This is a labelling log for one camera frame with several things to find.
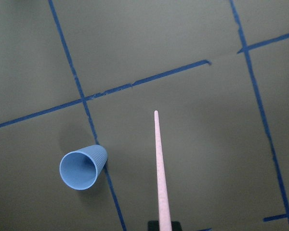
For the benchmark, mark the blue paper cup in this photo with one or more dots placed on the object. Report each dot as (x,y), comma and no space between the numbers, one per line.
(80,169)

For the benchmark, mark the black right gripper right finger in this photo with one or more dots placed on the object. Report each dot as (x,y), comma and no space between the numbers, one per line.
(176,226)

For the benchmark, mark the pink chopstick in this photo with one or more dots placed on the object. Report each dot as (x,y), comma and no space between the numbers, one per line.
(163,203)

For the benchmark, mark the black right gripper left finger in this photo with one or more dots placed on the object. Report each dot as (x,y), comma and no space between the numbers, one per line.
(153,225)

